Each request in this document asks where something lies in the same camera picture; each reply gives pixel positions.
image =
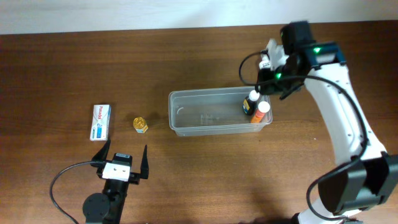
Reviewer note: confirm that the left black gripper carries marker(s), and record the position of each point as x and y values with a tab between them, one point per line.
134	178

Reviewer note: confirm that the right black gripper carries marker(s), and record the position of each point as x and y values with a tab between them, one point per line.
267	88

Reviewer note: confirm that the white spray bottle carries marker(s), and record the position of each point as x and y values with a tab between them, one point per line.
265	62

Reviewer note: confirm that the orange tube white cap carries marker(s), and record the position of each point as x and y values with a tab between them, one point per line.
262	108

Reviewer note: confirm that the dark bottle white cap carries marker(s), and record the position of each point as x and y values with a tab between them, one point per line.
250	102

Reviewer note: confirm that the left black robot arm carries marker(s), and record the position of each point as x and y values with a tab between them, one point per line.
107	206

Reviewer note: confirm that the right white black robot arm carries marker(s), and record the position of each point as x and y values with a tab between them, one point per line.
365	174

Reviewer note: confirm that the clear plastic container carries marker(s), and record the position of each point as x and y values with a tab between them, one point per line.
212	111

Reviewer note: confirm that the small gold lid jar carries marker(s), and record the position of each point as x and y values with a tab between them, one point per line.
140	125

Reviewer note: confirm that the white Panadol medicine box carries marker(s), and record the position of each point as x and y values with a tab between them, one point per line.
99	130

